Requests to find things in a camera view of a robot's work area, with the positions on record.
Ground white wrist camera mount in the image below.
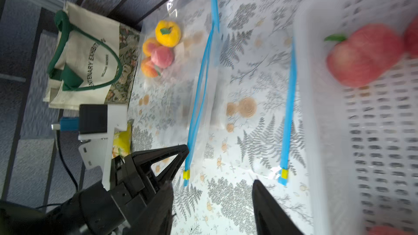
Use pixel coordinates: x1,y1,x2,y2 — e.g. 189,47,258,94
51,104,128,191

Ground yellow wrinkled peach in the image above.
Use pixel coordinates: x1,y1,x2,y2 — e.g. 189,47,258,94
140,57,161,78

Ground canvas tote bag green handles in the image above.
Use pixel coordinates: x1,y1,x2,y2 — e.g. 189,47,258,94
44,2,140,111

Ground pink peach with leaf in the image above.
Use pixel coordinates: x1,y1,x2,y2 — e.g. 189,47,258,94
151,46,174,69

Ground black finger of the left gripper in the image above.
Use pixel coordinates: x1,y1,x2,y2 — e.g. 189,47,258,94
131,145,189,186

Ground yellow peach green leaf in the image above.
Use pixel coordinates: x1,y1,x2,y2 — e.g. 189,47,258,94
155,20,182,47

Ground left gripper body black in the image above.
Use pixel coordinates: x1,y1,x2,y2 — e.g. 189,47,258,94
47,154,153,235

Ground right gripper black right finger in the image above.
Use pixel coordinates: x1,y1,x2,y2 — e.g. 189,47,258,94
252,180,303,235

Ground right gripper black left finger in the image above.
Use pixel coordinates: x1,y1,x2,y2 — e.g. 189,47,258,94
123,182,174,235

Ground clear zip-top bag blue zipper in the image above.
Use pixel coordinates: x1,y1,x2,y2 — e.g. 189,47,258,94
129,0,222,185

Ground white plastic mesh basket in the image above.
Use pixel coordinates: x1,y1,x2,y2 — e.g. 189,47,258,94
293,0,418,235

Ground yellow snack packet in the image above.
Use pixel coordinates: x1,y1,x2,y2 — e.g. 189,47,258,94
112,120,133,158

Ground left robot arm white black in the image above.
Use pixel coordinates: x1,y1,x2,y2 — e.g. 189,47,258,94
1,145,189,235

